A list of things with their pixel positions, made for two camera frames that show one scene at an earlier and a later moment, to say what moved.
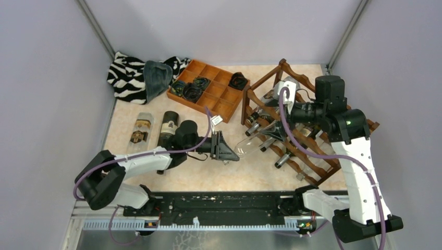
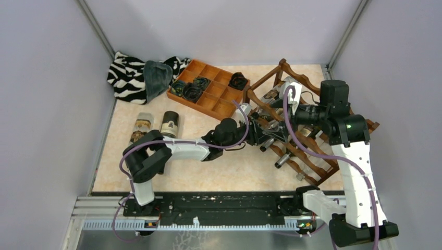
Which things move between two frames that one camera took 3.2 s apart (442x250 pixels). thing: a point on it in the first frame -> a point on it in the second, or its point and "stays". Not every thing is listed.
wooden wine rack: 266,105 stays
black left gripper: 220,149 -> 255,132
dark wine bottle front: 264,146 stays
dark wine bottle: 169,125 stays
